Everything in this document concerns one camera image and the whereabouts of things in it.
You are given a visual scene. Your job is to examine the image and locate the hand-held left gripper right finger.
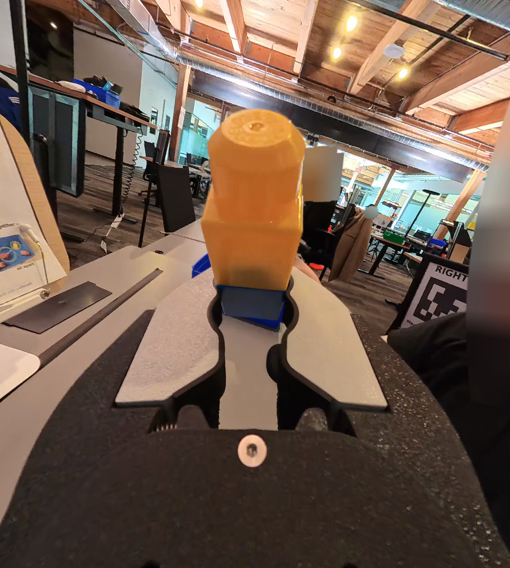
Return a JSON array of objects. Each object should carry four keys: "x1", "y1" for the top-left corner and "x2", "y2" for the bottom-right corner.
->
[{"x1": 277, "y1": 266, "x2": 389, "y2": 427}]

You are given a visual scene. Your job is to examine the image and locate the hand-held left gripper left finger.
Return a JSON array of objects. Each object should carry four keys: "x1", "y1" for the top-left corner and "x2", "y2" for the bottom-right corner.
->
[{"x1": 115, "y1": 268, "x2": 226, "y2": 427}]

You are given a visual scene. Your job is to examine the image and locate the blue mega block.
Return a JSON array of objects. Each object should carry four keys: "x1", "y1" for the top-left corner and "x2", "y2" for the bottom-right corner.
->
[
  {"x1": 216, "y1": 284, "x2": 287, "y2": 319},
  {"x1": 237, "y1": 313, "x2": 283, "y2": 333}
]

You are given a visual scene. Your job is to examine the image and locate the yellow mega block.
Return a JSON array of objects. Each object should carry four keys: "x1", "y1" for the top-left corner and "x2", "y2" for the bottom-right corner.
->
[{"x1": 201, "y1": 109, "x2": 306, "y2": 291}]

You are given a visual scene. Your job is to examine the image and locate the person's right forearm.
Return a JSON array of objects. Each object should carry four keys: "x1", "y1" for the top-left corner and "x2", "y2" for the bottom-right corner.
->
[{"x1": 296, "y1": 257, "x2": 323, "y2": 285}]

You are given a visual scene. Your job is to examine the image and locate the person's black shirt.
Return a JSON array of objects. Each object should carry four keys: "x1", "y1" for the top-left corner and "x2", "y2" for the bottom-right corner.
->
[{"x1": 388, "y1": 312, "x2": 504, "y2": 533}]

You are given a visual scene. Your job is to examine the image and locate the tan coat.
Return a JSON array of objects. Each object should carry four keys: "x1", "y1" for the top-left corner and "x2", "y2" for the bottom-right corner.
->
[{"x1": 329, "y1": 209, "x2": 373, "y2": 283}]

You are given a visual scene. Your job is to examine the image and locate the framed tag sign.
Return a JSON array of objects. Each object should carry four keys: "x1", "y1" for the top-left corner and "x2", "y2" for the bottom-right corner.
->
[{"x1": 399, "y1": 253, "x2": 469, "y2": 329}]

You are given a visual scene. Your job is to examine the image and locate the black office chair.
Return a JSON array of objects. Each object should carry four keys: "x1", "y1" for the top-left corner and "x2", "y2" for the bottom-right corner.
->
[{"x1": 139, "y1": 165, "x2": 197, "y2": 248}]

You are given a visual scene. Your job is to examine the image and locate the wooden document stand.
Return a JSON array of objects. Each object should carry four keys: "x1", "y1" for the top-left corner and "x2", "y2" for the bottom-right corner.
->
[{"x1": 0, "y1": 62, "x2": 70, "y2": 422}]

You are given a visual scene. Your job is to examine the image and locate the wooden top standing desk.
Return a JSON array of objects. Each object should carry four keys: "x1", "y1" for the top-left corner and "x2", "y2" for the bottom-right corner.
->
[{"x1": 0, "y1": 58, "x2": 158, "y2": 242}]

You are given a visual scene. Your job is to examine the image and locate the blue storage crate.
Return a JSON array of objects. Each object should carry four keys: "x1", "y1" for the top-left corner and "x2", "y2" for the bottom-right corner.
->
[{"x1": 73, "y1": 79, "x2": 122, "y2": 108}]

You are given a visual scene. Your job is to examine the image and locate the black cable tray lid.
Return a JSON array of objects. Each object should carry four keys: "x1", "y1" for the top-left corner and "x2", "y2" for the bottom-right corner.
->
[{"x1": 4, "y1": 281, "x2": 113, "y2": 334}]

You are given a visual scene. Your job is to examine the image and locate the black coiled cable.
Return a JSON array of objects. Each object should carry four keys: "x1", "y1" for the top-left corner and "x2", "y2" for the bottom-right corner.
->
[{"x1": 123, "y1": 132, "x2": 143, "y2": 201}]

